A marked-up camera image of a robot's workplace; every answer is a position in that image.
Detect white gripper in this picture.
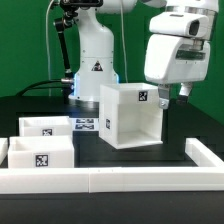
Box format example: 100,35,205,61
144,34,210,109

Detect white drawer cabinet frame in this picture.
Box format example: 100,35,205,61
99,83,163,149

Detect white front drawer box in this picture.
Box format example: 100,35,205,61
8,136,75,168

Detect white drawer box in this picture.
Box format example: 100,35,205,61
8,136,75,168
19,116,72,136

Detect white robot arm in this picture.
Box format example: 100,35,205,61
74,0,219,109

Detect white rear drawer box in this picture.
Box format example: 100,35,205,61
19,116,72,136

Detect marker sheet on table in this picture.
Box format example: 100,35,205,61
71,118,99,131

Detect white left fence piece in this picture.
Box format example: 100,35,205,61
0,138,8,165

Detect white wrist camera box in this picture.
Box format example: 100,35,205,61
149,12,209,38

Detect white right fence rail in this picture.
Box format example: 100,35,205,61
185,138,224,168

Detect white fence rail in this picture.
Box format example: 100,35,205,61
185,138,224,168
0,167,224,194

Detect white front fence rail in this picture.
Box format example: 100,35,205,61
0,167,224,194

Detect grey thin cable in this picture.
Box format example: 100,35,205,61
119,0,130,84

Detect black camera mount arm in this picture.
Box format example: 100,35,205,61
53,0,104,88

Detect black cable bundle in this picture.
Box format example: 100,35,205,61
15,79,74,98

